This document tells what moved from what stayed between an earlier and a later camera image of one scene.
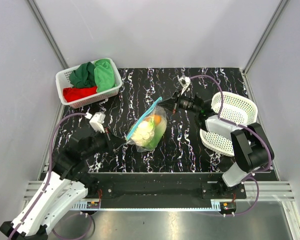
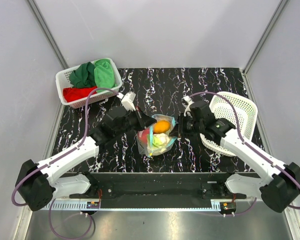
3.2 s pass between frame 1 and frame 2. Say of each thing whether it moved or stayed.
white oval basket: stayed
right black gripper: moved
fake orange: moved
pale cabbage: moved
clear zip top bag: moved
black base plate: stayed
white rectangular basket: stayed
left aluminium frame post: stayed
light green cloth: stayed
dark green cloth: stayed
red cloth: stayed
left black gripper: moved
